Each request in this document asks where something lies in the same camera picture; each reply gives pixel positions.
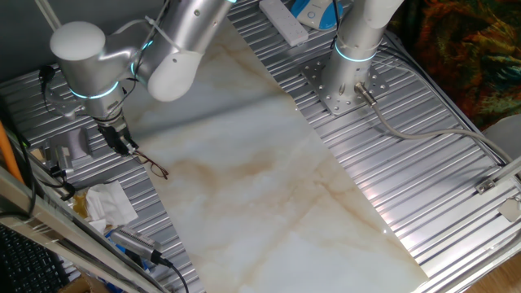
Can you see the colourful patterned cloth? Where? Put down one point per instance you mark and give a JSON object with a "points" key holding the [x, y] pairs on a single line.
{"points": [[468, 53]]}

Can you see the aluminium frame bar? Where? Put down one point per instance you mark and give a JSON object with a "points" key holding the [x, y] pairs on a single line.
{"points": [[61, 240]]}

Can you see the grey vented box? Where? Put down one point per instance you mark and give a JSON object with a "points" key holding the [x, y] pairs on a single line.
{"points": [[136, 242]]}

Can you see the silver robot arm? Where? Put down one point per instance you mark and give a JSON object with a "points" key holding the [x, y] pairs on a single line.
{"points": [[183, 24]]}

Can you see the white tissue sheet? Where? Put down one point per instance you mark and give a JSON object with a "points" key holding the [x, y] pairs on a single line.
{"points": [[110, 203]]}

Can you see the small metal tag plate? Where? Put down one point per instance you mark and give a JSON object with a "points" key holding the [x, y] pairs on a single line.
{"points": [[510, 209]]}

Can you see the small aluminium mounting plate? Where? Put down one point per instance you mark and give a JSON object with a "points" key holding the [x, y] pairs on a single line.
{"points": [[61, 101]]}

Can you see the blue and white device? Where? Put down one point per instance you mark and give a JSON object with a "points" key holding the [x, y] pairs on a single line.
{"points": [[313, 14]]}

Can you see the white power strip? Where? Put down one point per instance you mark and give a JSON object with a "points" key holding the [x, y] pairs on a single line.
{"points": [[285, 22]]}

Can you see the black keyboard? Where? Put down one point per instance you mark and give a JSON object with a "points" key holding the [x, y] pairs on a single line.
{"points": [[28, 264]]}

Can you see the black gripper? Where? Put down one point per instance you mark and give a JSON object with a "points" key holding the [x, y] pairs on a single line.
{"points": [[118, 136]]}

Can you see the orange pole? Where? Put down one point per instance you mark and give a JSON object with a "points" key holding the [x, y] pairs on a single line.
{"points": [[9, 154]]}

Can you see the brown frame glasses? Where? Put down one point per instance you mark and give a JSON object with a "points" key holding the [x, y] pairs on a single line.
{"points": [[156, 167]]}

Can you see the brown cardboard box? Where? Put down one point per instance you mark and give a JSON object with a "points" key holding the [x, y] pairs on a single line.
{"points": [[81, 285]]}

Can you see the yellow plastic bag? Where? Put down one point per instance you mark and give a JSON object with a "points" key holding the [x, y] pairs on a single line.
{"points": [[79, 205]]}

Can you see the short aluminium profile bar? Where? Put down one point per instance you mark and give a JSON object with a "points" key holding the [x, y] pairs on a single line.
{"points": [[506, 171]]}

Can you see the white rounded object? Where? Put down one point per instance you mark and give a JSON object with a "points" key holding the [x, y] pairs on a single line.
{"points": [[504, 136]]}

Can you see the crumpled white tissue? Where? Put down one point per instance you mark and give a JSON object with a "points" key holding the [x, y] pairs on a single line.
{"points": [[97, 226]]}

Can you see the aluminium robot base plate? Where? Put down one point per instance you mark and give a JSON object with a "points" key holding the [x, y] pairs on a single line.
{"points": [[313, 77]]}

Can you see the square steel plate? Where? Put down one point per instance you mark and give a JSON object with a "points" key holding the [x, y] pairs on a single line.
{"points": [[77, 142]]}

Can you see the white slanted rod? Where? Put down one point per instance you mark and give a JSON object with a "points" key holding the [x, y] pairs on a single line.
{"points": [[46, 12]]}

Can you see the marble pattern table mat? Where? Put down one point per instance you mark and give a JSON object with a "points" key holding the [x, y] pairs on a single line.
{"points": [[264, 183]]}

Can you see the small metal corner bracket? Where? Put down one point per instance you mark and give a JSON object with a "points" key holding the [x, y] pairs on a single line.
{"points": [[485, 186]]}

